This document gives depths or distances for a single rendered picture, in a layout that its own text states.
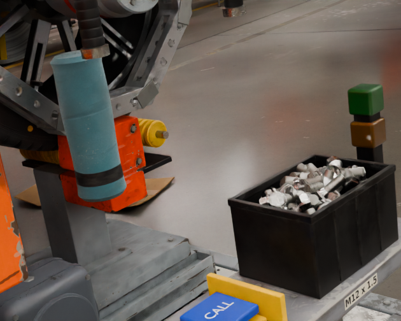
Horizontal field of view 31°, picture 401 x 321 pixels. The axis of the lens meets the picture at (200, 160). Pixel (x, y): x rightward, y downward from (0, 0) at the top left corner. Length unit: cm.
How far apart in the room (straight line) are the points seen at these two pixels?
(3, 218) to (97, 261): 75
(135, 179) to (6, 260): 59
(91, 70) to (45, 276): 35
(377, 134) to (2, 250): 55
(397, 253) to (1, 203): 54
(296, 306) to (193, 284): 80
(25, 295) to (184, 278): 58
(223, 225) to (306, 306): 141
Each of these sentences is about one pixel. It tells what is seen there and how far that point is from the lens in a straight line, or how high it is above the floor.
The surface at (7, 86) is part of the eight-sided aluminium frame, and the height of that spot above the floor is 70.
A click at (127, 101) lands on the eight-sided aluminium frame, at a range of 147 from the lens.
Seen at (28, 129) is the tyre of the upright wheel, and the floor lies 59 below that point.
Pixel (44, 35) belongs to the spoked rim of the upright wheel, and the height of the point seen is 76.
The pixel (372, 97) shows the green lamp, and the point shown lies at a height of 65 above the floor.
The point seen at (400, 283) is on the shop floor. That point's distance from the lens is 190.
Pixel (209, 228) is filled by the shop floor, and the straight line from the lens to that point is 231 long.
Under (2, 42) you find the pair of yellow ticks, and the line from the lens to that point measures 164.
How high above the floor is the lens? 92
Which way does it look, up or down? 18 degrees down
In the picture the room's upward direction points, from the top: 9 degrees counter-clockwise
